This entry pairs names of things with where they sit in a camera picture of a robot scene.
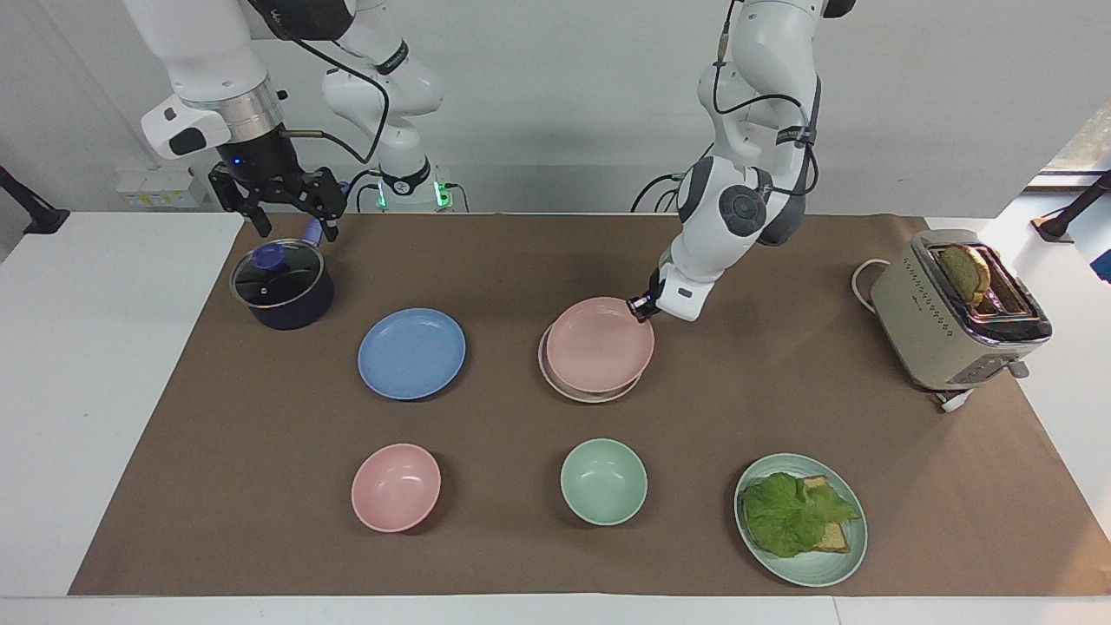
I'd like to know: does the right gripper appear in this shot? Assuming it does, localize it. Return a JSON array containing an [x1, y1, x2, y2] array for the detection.
[[207, 124, 351, 245]]

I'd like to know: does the pink plate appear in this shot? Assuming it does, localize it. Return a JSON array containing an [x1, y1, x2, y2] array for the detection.
[[544, 296, 656, 395]]

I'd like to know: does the glass lid with blue knob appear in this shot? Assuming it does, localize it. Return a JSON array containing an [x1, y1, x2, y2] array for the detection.
[[230, 240, 325, 310]]

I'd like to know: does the dark blue pot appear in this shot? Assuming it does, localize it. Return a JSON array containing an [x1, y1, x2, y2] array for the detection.
[[229, 181, 350, 332]]

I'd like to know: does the blue plate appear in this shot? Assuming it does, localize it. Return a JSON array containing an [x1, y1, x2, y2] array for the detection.
[[357, 307, 468, 402]]

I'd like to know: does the black stand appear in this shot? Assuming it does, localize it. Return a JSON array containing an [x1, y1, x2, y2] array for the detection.
[[0, 165, 71, 236], [1030, 168, 1111, 243]]

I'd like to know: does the pink bowl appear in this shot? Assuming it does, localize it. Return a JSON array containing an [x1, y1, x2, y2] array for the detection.
[[350, 443, 443, 534]]

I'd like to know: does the beige plate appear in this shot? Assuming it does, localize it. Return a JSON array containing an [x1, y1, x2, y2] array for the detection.
[[537, 325, 644, 405]]

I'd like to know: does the green bowl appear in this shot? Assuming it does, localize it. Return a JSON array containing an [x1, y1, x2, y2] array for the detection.
[[559, 437, 649, 528]]

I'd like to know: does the green lettuce leaf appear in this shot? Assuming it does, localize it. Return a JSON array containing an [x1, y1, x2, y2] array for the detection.
[[740, 471, 861, 559]]

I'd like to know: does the green plate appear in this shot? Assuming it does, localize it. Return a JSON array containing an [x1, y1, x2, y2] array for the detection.
[[733, 452, 869, 589]]

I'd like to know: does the toast slice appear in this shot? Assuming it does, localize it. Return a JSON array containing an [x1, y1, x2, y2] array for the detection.
[[800, 474, 853, 554], [938, 243, 993, 308]]

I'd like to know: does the silver toaster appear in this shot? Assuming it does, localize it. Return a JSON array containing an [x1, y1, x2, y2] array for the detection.
[[869, 228, 1054, 393]]

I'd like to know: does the black cable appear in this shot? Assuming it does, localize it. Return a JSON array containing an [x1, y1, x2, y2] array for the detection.
[[697, 0, 823, 198], [247, 0, 391, 166], [628, 172, 697, 214]]

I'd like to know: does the white toaster cable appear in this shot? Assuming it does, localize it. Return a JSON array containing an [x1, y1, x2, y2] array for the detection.
[[850, 258, 978, 414]]

